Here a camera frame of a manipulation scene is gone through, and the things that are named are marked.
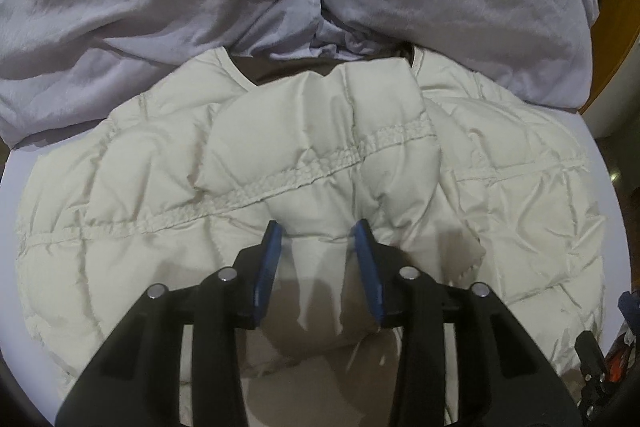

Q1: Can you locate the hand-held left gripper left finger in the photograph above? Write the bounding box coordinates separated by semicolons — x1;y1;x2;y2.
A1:
57;221;283;427

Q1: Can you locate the orange wooden frame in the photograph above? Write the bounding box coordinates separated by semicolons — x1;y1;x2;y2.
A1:
567;0;640;120

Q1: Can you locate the bed with lavender sheet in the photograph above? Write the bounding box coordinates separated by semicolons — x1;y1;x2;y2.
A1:
0;104;632;427

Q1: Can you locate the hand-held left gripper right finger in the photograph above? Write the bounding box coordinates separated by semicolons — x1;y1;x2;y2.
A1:
350;221;565;427

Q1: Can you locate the cream quilted puffer jacket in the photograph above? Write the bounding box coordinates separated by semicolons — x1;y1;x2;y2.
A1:
15;47;608;427

